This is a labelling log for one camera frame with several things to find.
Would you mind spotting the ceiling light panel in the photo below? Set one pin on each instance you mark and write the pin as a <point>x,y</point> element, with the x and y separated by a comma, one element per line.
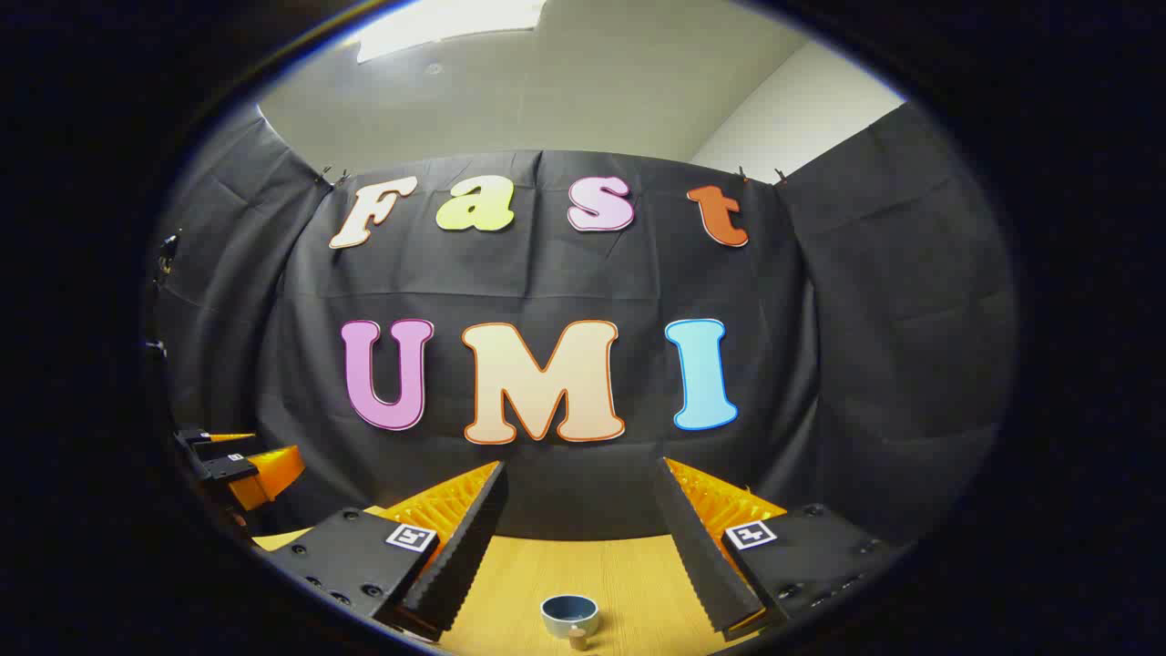
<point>437,23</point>

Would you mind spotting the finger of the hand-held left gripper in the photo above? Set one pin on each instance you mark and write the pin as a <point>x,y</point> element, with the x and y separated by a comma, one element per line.
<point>228,466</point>
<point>191,436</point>

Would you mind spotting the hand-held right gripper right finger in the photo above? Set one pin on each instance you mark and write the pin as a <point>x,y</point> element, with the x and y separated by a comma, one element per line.
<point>697,547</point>

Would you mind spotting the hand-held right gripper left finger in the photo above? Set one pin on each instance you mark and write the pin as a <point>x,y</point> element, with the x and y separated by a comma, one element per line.
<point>465,547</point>

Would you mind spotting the wooden desktop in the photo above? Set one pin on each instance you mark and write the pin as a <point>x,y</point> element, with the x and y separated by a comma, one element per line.
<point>638,583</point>

